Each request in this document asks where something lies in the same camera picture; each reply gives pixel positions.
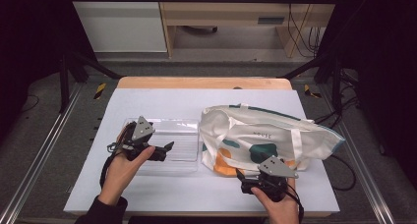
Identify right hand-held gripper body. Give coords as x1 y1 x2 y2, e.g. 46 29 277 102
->
240 155 300 202

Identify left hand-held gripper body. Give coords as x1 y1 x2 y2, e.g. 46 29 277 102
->
107 115 156 162

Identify clear plastic tray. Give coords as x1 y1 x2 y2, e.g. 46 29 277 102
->
121 117 201 174

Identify white patterned tote bag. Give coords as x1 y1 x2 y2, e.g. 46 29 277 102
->
199 102 346 178

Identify person's left hand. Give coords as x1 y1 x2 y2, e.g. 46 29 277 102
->
97 144 156 207

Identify person's right hand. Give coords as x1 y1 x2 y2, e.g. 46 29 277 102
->
250 177 301 224

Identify white table mat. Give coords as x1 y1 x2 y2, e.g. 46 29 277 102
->
63 87 340 216

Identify wooden table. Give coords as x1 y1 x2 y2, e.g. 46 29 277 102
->
65 76 338 218

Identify black metal stand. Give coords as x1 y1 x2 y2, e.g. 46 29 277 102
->
58 50 124 114
280 51 343 114

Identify white cabinet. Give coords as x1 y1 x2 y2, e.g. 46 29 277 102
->
66 0 168 53

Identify black chair base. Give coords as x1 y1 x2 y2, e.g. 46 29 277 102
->
180 25 219 34

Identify light wooden desk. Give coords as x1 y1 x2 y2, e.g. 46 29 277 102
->
156 0 342 59

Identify black curtain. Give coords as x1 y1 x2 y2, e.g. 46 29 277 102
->
316 0 417 186
0 0 99 143

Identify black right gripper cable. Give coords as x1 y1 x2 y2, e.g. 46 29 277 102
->
283 183 306 224

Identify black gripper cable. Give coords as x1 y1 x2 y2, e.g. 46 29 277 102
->
99 150 123 190
283 183 306 224

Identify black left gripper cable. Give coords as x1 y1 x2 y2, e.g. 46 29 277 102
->
99 150 123 190

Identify yellow-handled pliers left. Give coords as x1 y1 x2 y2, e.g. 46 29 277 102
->
92 83 108 100

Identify black floor cable loop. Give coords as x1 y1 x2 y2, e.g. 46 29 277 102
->
328 153 358 192

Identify yellow-handled tool right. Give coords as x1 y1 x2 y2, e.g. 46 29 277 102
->
303 84 323 99

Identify black floor cable bundle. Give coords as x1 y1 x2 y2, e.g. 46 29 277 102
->
314 68 360 130

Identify aluminium floor rail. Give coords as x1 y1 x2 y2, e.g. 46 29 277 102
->
0 83 85 224
319 84 396 224

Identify black hanging cables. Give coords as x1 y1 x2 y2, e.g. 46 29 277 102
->
284 0 324 59

